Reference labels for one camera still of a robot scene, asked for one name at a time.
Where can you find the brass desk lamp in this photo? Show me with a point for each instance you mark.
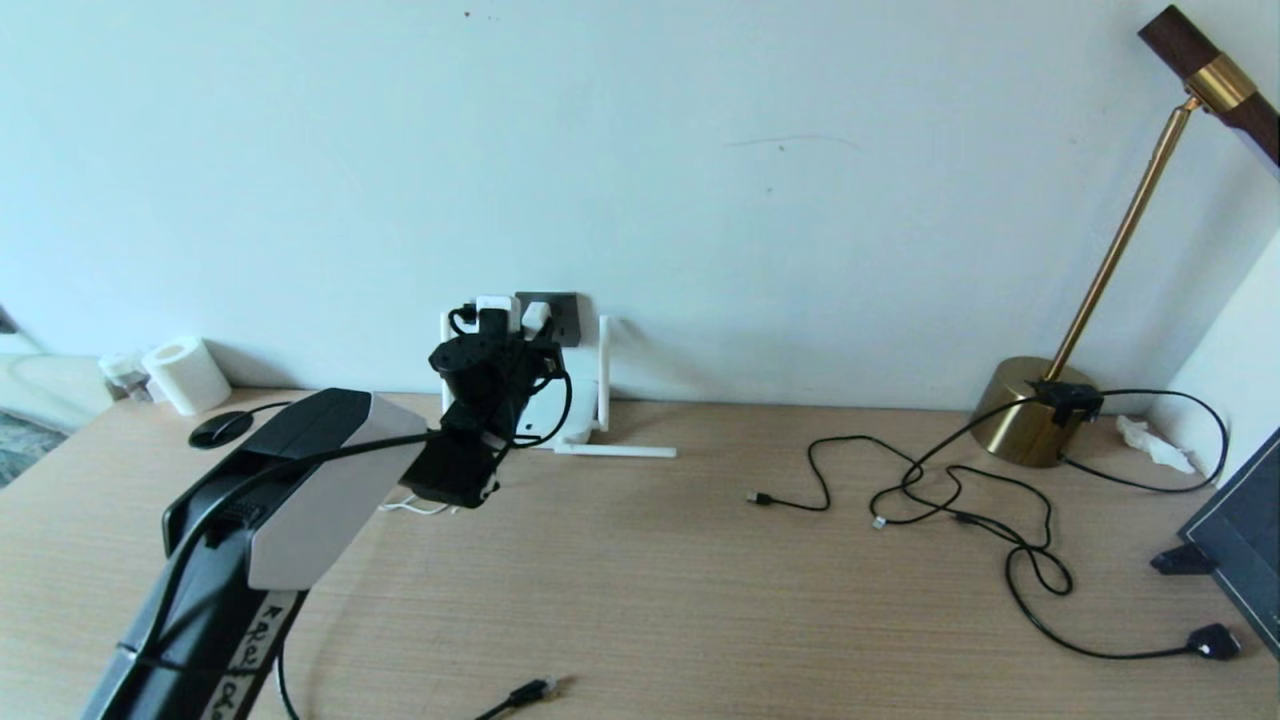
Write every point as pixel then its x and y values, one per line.
pixel 1025 420

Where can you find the white wifi router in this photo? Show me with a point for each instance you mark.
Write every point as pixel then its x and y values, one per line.
pixel 580 415

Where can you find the white bedding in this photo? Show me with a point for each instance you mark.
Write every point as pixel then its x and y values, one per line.
pixel 50 390

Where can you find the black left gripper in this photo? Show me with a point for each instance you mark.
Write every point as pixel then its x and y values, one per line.
pixel 527 366

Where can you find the small clear plastic container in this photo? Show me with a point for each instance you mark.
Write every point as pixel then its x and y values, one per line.
pixel 122 375

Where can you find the black round desk grommet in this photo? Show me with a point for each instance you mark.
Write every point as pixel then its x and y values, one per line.
pixel 218 430

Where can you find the crumpled white tissue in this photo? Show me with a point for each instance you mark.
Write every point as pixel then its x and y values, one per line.
pixel 1150 445

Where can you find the dark framed panel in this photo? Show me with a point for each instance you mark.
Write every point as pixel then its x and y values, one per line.
pixel 1245 530

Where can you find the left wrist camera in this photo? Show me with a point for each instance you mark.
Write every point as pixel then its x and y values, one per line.
pixel 495 312

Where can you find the white toilet paper roll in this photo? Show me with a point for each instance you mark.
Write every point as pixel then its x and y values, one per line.
pixel 186 377

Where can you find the grey wall socket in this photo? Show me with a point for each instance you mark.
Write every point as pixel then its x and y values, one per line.
pixel 566 320

